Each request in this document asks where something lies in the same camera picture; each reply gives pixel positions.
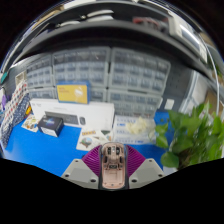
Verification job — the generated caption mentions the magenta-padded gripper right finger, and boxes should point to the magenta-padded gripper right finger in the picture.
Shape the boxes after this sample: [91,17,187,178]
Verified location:
[124,144,166,190]

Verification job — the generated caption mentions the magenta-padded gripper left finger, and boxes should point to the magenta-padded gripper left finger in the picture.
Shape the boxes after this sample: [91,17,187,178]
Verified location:
[60,144,102,190]

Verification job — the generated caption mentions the pink transparent computer mouse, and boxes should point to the pink transparent computer mouse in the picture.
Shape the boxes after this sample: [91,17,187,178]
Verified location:
[99,142,128,191]

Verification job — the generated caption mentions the white blue glove box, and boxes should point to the white blue glove box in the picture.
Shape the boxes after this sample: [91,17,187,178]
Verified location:
[112,114,161,146]

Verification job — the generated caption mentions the cream disposable gloves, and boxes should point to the cream disposable gloves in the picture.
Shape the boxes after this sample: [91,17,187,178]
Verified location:
[126,116,156,136]

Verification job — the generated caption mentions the small dark blue box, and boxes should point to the small dark blue box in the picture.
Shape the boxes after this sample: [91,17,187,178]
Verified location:
[37,114,65,138]

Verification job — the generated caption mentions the green leafy plant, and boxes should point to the green leafy plant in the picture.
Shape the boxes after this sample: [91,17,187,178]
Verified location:
[154,101,224,171]

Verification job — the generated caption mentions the long white keyboard box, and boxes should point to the long white keyboard box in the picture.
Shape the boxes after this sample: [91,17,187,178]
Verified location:
[29,98,116,132]

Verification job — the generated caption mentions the yellow and blue box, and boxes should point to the yellow and blue box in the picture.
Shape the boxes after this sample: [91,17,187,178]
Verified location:
[55,81,90,105]

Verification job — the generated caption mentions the small yellow object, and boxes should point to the small yellow object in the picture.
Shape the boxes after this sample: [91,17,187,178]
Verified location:
[24,104,33,116]

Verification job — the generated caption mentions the navy polka dot cloth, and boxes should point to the navy polka dot cloth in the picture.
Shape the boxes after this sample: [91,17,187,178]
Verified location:
[0,94,31,148]

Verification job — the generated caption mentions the red blue checkered cloth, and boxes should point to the red blue checkered cloth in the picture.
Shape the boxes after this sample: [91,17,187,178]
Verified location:
[1,79,29,128]

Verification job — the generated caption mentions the dark shelf unit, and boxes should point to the dark shelf unit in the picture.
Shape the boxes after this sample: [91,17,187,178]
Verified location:
[6,0,221,68]

